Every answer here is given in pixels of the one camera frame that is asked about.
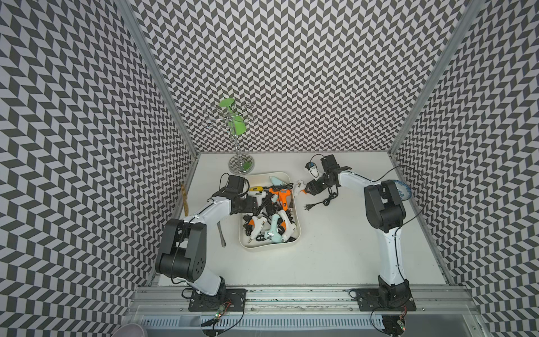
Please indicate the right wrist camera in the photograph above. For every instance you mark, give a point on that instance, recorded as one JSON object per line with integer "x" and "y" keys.
{"x": 311, "y": 167}

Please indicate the yellow hot glue gun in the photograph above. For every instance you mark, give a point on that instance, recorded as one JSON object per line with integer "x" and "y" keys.
{"x": 255, "y": 190}

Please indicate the orange hot glue gun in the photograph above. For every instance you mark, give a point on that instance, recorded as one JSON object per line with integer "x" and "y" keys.
{"x": 283, "y": 195}

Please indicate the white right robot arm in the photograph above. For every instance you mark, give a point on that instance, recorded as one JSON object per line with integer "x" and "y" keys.
{"x": 385, "y": 213}

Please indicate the small white glue gun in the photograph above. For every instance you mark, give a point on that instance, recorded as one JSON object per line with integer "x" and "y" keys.
{"x": 299, "y": 188}

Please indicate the white glue gun grey handle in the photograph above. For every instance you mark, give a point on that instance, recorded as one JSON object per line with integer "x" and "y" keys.
{"x": 257, "y": 223}

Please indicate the white glue gun orange trigger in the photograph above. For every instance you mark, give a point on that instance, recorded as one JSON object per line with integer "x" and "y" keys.
{"x": 290, "y": 227}

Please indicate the blue white ceramic bowl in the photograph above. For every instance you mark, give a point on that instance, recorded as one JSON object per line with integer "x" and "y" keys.
{"x": 404, "y": 190}

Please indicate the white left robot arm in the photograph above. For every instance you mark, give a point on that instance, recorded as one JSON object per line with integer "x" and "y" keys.
{"x": 183, "y": 247}

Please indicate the mint green glue gun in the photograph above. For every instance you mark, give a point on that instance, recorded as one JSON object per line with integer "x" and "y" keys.
{"x": 276, "y": 181}

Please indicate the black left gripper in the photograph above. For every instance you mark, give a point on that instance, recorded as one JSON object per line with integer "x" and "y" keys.
{"x": 251, "y": 204}

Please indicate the metal spoon on table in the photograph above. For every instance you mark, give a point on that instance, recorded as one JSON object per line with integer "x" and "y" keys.
{"x": 222, "y": 239}

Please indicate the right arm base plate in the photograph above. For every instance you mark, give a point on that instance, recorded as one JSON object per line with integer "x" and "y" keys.
{"x": 382, "y": 299}

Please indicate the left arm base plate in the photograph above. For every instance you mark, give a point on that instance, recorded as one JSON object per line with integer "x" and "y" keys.
{"x": 233, "y": 299}

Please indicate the cream plastic storage box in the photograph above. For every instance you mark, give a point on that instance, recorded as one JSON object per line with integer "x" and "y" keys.
{"x": 267, "y": 205}

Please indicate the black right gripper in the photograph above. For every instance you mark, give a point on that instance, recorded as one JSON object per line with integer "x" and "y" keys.
{"x": 314, "y": 187}

